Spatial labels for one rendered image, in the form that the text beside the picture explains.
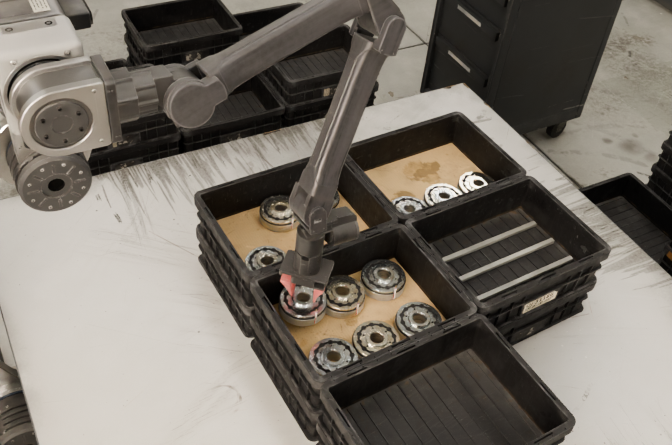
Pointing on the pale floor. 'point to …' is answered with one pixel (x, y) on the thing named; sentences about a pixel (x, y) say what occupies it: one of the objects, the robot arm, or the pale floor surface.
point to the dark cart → (525, 29)
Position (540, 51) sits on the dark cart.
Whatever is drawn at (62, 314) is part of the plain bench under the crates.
